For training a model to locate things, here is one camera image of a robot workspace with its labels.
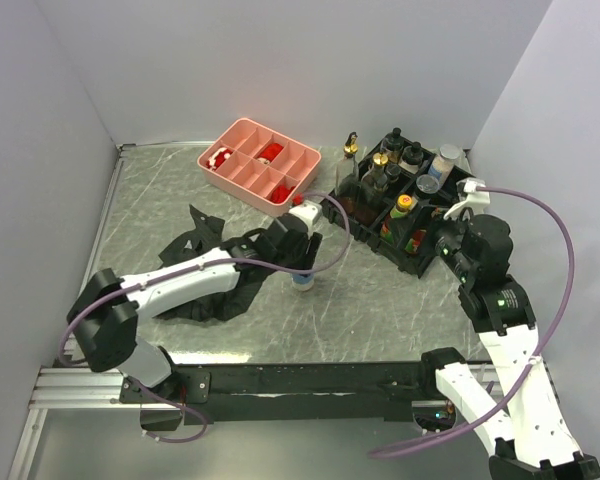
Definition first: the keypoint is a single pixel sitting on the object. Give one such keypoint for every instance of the red santa sock left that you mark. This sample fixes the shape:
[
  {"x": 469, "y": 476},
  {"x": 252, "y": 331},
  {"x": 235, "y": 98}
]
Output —
[{"x": 216, "y": 159}]

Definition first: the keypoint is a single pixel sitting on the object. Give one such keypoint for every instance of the white salt bottle black cap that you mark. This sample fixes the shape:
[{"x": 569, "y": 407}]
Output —
[{"x": 412, "y": 158}]

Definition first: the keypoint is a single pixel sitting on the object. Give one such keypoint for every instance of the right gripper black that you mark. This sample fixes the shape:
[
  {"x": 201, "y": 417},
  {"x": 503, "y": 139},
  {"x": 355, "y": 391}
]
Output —
[{"x": 462, "y": 221}]

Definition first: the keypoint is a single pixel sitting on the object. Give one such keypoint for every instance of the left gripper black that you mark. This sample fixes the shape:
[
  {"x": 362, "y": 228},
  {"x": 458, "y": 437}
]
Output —
[{"x": 308, "y": 246}]

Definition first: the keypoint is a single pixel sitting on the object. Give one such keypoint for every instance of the blue label jar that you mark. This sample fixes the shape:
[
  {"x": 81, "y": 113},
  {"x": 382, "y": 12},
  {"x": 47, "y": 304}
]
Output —
[{"x": 302, "y": 282}]

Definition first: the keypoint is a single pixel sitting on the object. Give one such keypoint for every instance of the black base beam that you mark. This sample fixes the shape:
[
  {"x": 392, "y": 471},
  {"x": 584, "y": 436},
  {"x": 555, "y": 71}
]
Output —
[{"x": 204, "y": 394}]

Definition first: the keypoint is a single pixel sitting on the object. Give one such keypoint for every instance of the black compartment bin rack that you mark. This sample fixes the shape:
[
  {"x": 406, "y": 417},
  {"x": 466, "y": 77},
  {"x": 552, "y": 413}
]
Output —
[{"x": 388, "y": 201}]

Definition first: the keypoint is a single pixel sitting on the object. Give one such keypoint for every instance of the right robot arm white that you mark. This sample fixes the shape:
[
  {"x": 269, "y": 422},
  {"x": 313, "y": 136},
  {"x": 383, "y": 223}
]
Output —
[{"x": 528, "y": 437}]

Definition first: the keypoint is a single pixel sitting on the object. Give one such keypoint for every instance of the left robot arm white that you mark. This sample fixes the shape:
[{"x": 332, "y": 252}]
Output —
[{"x": 106, "y": 315}]

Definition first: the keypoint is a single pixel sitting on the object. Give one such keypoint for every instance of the brown spice bottle black cap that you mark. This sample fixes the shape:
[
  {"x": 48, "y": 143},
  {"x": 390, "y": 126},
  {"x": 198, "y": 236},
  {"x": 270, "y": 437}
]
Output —
[{"x": 392, "y": 145}]

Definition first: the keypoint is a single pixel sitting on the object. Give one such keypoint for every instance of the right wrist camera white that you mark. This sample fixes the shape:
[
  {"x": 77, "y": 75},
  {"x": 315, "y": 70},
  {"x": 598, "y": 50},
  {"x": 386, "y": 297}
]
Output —
[{"x": 472, "y": 194}]

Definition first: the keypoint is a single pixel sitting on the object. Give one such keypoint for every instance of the red santa sock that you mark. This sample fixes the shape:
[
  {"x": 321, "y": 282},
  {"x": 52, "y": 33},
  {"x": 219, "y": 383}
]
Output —
[
  {"x": 269, "y": 153},
  {"x": 216, "y": 159}
]

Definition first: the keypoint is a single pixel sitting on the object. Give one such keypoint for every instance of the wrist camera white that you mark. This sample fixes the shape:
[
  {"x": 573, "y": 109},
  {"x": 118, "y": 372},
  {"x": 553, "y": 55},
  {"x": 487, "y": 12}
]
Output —
[
  {"x": 472, "y": 194},
  {"x": 308, "y": 211}
]

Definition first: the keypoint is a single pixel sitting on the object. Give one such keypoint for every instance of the pink divided organizer tray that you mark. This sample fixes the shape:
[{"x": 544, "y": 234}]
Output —
[{"x": 252, "y": 182}]

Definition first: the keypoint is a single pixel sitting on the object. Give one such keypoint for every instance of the blue label white granule bottle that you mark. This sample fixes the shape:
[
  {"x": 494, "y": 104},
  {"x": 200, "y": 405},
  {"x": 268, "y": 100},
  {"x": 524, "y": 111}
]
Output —
[{"x": 444, "y": 161}]

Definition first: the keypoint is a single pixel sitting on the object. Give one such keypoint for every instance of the red sock front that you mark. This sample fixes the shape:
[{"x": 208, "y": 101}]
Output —
[{"x": 281, "y": 194}]

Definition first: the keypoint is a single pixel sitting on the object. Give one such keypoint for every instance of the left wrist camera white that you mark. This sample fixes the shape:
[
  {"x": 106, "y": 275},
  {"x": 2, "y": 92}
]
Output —
[{"x": 308, "y": 211}]

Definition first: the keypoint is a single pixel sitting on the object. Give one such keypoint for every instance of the clear lid seasoning jar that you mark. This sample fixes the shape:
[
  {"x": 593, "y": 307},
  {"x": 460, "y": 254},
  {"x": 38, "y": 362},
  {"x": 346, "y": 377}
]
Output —
[{"x": 426, "y": 187}]

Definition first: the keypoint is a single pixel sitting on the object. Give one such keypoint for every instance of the black cloth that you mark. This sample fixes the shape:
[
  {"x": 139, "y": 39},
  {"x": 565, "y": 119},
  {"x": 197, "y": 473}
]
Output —
[{"x": 206, "y": 234}]

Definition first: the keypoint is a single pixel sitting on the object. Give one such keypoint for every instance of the sauce bottle yellow cap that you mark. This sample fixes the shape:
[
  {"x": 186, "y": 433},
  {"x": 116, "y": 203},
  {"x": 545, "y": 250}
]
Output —
[
  {"x": 394, "y": 226},
  {"x": 414, "y": 242}
]

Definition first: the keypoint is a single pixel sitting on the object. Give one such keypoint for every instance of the left aluminium rail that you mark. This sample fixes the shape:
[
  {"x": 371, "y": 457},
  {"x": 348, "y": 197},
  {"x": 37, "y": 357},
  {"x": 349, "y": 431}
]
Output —
[{"x": 75, "y": 389}]

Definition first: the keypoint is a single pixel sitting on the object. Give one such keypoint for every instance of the red santa sock middle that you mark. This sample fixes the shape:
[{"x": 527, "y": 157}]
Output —
[{"x": 269, "y": 153}]

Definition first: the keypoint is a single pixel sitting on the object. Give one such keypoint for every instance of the glass oil bottle gold spout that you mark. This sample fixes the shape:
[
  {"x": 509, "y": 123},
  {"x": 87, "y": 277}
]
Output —
[{"x": 372, "y": 188}]

